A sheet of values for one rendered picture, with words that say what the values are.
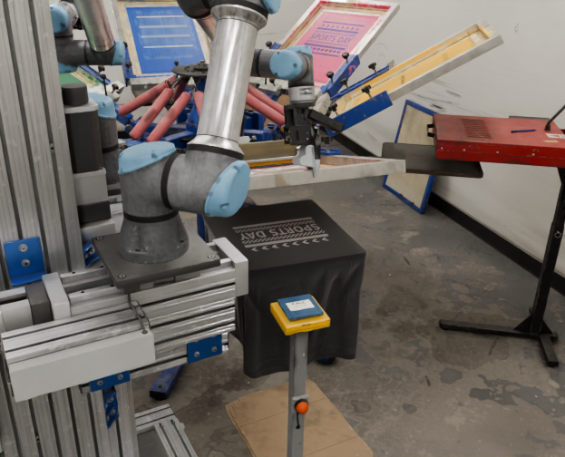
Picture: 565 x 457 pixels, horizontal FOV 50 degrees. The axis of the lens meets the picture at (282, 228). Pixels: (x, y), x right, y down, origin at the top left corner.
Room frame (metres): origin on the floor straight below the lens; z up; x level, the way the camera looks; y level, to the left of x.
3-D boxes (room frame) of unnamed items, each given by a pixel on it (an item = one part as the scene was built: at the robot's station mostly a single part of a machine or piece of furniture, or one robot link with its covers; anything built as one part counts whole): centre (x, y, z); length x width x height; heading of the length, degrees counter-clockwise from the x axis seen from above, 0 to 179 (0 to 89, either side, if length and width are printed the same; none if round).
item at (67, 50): (1.88, 0.65, 1.56); 0.11 x 0.08 x 0.11; 94
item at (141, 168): (1.19, 0.27, 1.42); 0.13 x 0.12 x 0.14; 72
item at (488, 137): (2.75, -1.00, 1.06); 0.61 x 0.46 x 0.12; 80
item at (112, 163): (1.63, 0.52, 1.31); 0.15 x 0.15 x 0.10
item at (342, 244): (1.94, 0.01, 0.95); 0.48 x 0.44 x 0.01; 20
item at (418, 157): (2.87, -0.27, 0.91); 1.34 x 0.40 x 0.08; 80
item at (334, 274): (1.73, -0.07, 0.74); 0.45 x 0.03 x 0.43; 110
